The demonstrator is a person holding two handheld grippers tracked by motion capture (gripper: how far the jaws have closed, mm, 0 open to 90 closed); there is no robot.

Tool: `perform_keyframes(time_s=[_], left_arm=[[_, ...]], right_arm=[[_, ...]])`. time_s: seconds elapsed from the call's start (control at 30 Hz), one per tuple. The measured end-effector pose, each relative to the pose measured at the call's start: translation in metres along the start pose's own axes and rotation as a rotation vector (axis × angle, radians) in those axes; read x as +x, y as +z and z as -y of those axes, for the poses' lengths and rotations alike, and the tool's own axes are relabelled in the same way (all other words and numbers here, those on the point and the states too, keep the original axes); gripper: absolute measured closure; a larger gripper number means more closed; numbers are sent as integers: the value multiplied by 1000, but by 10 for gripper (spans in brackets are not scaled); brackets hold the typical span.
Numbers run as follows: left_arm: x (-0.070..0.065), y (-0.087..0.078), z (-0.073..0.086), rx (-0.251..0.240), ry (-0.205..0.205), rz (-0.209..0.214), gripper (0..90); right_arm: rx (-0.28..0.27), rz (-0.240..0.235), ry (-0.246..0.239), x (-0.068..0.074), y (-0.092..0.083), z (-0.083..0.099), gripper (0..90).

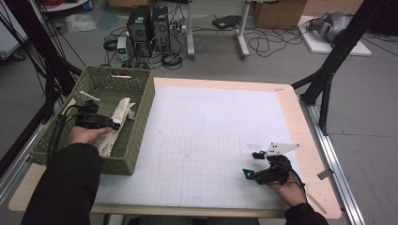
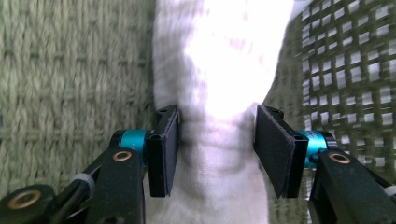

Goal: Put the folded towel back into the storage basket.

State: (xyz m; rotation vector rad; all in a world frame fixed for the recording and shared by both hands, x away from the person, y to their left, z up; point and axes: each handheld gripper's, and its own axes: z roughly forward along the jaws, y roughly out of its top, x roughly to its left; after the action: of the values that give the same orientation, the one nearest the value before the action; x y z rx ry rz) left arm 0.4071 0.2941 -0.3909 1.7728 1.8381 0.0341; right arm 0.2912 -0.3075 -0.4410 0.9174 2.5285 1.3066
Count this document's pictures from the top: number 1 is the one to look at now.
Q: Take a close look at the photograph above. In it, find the black flat device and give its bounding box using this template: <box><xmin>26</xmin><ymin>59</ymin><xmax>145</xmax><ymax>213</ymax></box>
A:
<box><xmin>211</xmin><ymin>14</ymin><xmax>242</xmax><ymax>31</ymax></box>

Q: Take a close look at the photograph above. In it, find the white grid mat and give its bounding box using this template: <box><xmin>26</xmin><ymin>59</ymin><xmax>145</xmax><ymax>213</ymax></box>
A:
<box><xmin>93</xmin><ymin>84</ymin><xmax>297</xmax><ymax>211</ymax></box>

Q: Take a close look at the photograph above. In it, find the brown cardboard box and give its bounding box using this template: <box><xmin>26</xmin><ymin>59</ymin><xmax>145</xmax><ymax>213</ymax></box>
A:
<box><xmin>107</xmin><ymin>0</ymin><xmax>152</xmax><ymax>9</ymax></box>
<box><xmin>253</xmin><ymin>0</ymin><xmax>308</xmax><ymax>31</ymax></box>
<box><xmin>303</xmin><ymin>0</ymin><xmax>366</xmax><ymax>17</ymax></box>

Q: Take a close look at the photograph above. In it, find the green woven basket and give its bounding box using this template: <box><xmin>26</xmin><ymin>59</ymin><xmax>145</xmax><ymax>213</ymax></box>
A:
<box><xmin>29</xmin><ymin>65</ymin><xmax>157</xmax><ymax>176</ymax></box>

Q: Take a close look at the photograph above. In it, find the grey metal bracket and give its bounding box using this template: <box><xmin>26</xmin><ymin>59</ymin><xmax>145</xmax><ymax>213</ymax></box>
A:
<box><xmin>316</xmin><ymin>168</ymin><xmax>335</xmax><ymax>181</ymax></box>

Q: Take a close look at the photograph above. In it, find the person's left hand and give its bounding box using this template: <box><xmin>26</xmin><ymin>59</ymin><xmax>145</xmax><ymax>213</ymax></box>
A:
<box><xmin>69</xmin><ymin>126</ymin><xmax>114</xmax><ymax>146</ymax></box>

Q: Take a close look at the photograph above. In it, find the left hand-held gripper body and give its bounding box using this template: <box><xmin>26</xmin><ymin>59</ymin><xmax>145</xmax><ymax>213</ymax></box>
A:
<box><xmin>73</xmin><ymin>91</ymin><xmax>113</xmax><ymax>130</ymax></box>

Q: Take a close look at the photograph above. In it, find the black computer tower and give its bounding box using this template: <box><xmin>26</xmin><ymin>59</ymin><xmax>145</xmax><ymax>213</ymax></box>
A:
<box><xmin>152</xmin><ymin>6</ymin><xmax>172</xmax><ymax>53</ymax></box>
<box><xmin>126</xmin><ymin>5</ymin><xmax>153</xmax><ymax>58</ymax></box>

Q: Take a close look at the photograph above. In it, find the black cable tangle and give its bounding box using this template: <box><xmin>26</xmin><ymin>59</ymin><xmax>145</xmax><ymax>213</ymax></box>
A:
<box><xmin>248</xmin><ymin>26</ymin><xmax>309</xmax><ymax>58</ymax></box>

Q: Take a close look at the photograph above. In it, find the white floor board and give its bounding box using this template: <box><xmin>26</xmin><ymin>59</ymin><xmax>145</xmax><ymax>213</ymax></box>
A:
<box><xmin>297</xmin><ymin>15</ymin><xmax>373</xmax><ymax>57</ymax></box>

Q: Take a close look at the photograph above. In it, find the person's right hand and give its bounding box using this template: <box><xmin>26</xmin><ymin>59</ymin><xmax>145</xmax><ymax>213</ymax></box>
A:
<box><xmin>267</xmin><ymin>179</ymin><xmax>306</xmax><ymax>208</ymax></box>

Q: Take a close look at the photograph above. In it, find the white power strip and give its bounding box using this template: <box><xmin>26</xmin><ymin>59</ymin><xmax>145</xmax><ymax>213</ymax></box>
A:
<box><xmin>170</xmin><ymin>24</ymin><xmax>188</xmax><ymax>34</ymax></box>

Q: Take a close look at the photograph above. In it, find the white cabinet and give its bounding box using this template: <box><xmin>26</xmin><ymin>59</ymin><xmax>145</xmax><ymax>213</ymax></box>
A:
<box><xmin>0</xmin><ymin>12</ymin><xmax>30</xmax><ymax>61</ymax></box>

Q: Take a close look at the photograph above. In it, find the red cable coil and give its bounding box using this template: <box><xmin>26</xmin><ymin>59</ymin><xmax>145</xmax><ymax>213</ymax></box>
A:
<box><xmin>38</xmin><ymin>0</ymin><xmax>64</xmax><ymax>9</ymax></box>

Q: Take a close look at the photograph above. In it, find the black metal frame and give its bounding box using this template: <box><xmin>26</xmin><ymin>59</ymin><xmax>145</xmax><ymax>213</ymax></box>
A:
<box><xmin>0</xmin><ymin>0</ymin><xmax>84</xmax><ymax>126</ymax></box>
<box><xmin>290</xmin><ymin>0</ymin><xmax>390</xmax><ymax>137</ymax></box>

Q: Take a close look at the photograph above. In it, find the beige tape strip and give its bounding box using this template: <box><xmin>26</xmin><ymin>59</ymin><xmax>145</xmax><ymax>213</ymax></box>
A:
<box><xmin>307</xmin><ymin>192</ymin><xmax>329</xmax><ymax>217</ymax></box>

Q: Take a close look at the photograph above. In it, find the white desk leg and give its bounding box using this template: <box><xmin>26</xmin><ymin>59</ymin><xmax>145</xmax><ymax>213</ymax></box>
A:
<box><xmin>236</xmin><ymin>0</ymin><xmax>252</xmax><ymax>59</ymax></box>
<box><xmin>186</xmin><ymin>0</ymin><xmax>196</xmax><ymax>60</ymax></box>

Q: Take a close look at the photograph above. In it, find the grey headset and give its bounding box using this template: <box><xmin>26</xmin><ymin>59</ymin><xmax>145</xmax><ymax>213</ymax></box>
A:
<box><xmin>307</xmin><ymin>11</ymin><xmax>353</xmax><ymax>43</ymax></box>

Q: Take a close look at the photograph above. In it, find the cream printed cloth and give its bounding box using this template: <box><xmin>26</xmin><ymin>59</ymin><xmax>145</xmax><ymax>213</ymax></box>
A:
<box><xmin>95</xmin><ymin>97</ymin><xmax>137</xmax><ymax>158</ymax></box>

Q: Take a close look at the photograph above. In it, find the aluminium rail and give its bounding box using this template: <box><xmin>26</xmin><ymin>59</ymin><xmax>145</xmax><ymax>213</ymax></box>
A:
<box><xmin>298</xmin><ymin>97</ymin><xmax>366</xmax><ymax>225</ymax></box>
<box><xmin>0</xmin><ymin>123</ymin><xmax>45</xmax><ymax>204</ymax></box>

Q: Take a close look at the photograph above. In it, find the black cable coil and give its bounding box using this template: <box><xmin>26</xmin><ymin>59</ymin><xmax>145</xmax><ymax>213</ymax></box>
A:
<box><xmin>102</xmin><ymin>27</ymin><xmax>127</xmax><ymax>53</ymax></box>
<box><xmin>161</xmin><ymin>51</ymin><xmax>184</xmax><ymax>70</ymax></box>

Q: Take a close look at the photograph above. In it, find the grey bench power supply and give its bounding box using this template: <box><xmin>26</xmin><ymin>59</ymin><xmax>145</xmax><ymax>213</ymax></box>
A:
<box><xmin>116</xmin><ymin>36</ymin><xmax>131</xmax><ymax>62</ymax></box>

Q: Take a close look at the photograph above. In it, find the clear plastic bag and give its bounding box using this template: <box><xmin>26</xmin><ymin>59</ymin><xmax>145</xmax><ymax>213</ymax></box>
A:
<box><xmin>65</xmin><ymin>13</ymin><xmax>99</xmax><ymax>34</ymax></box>

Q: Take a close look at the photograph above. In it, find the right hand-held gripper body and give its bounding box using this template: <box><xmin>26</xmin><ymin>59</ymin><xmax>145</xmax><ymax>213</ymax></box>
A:
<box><xmin>253</xmin><ymin>142</ymin><xmax>300</xmax><ymax>186</ymax></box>

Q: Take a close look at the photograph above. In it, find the right hand-held gripper cable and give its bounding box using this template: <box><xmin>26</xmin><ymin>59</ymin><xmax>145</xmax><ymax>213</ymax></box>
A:
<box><xmin>287</xmin><ymin>168</ymin><xmax>309</xmax><ymax>202</ymax></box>

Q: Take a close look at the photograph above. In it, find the white round table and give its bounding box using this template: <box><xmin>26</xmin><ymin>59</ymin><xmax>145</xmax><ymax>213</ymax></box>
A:
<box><xmin>43</xmin><ymin>0</ymin><xmax>91</xmax><ymax>13</ymax></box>

